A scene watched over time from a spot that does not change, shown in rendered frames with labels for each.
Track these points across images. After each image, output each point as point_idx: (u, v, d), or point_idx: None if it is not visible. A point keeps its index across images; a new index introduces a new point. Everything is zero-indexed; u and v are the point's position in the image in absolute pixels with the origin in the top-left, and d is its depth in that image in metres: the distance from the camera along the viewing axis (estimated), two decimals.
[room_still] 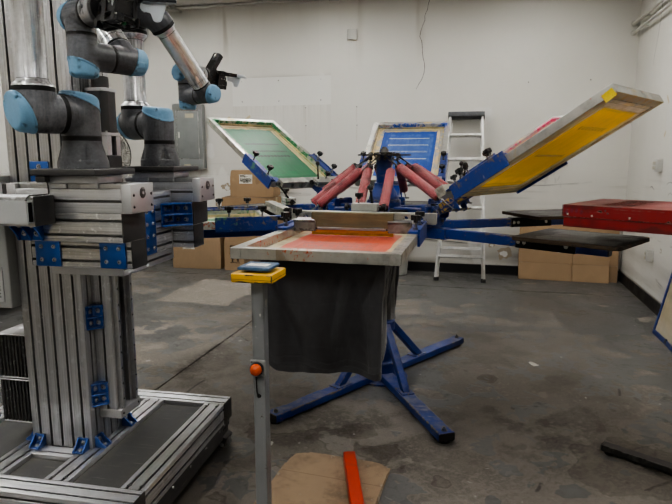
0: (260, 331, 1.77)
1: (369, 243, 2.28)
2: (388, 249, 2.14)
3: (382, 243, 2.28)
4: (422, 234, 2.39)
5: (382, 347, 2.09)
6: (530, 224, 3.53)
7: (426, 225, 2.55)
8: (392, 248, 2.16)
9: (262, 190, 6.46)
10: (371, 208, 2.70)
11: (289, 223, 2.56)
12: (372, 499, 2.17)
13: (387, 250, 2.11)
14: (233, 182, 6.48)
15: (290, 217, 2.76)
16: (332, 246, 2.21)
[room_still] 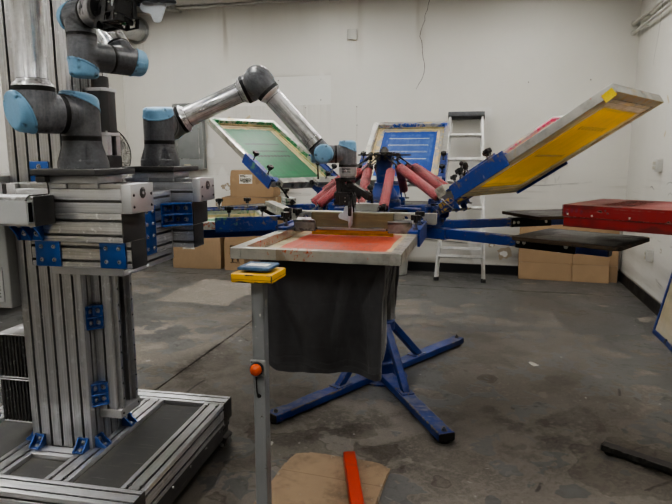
0: (260, 331, 1.77)
1: (369, 243, 2.28)
2: (388, 249, 2.14)
3: (382, 243, 2.28)
4: (422, 234, 2.39)
5: (382, 347, 2.09)
6: (530, 224, 3.53)
7: (426, 225, 2.55)
8: (392, 248, 2.16)
9: (262, 190, 6.46)
10: (371, 208, 2.70)
11: (289, 223, 2.56)
12: (372, 499, 2.17)
13: (387, 250, 2.11)
14: (233, 182, 6.48)
15: (290, 217, 2.76)
16: (332, 246, 2.21)
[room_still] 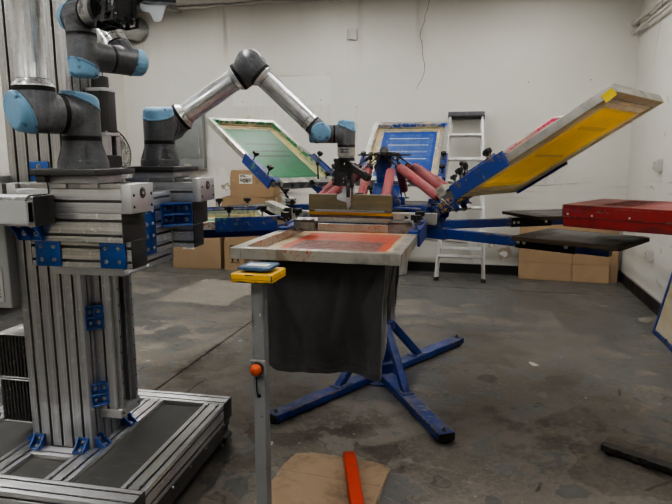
0: (260, 331, 1.77)
1: None
2: (388, 249, 2.14)
3: (382, 243, 2.28)
4: (422, 234, 2.39)
5: (382, 347, 2.09)
6: (530, 224, 3.53)
7: (426, 225, 2.55)
8: (392, 248, 2.16)
9: (262, 190, 6.46)
10: None
11: (289, 223, 2.56)
12: (372, 499, 2.17)
13: (387, 250, 2.11)
14: (233, 182, 6.48)
15: (290, 217, 2.76)
16: None
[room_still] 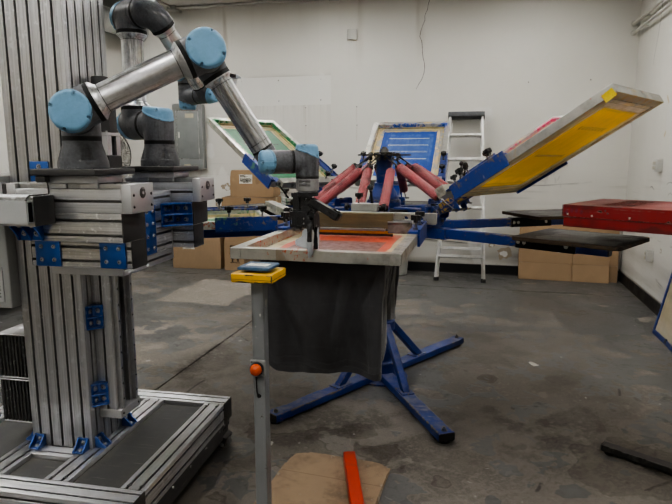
0: (260, 331, 1.77)
1: None
2: (388, 249, 2.14)
3: (382, 243, 2.28)
4: (422, 234, 2.39)
5: (382, 347, 2.09)
6: (530, 224, 3.53)
7: (426, 225, 2.55)
8: (392, 248, 2.16)
9: (262, 190, 6.46)
10: (371, 208, 2.70)
11: (289, 223, 2.56)
12: (372, 499, 2.17)
13: (387, 250, 2.11)
14: (233, 182, 6.48)
15: (290, 217, 2.76)
16: None
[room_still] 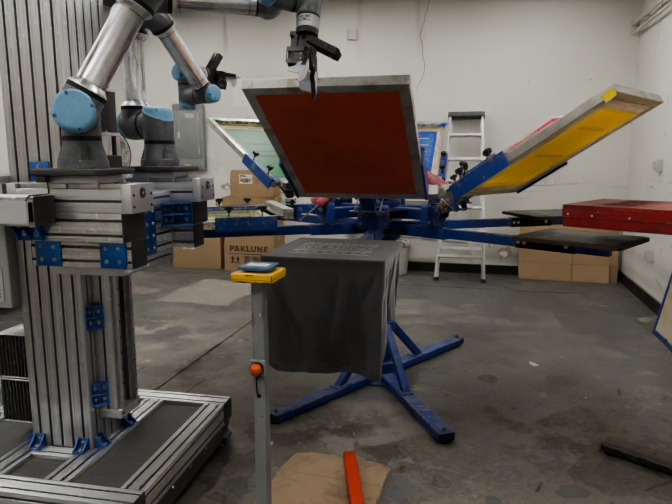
0: (260, 331, 1.77)
1: None
2: None
3: (386, 157, 2.29)
4: (425, 172, 2.40)
5: (382, 347, 2.09)
6: (530, 224, 3.53)
7: (428, 187, 2.56)
8: None
9: (262, 190, 6.46)
10: None
11: None
12: (372, 499, 2.17)
13: None
14: (233, 182, 6.48)
15: (292, 190, 2.78)
16: None
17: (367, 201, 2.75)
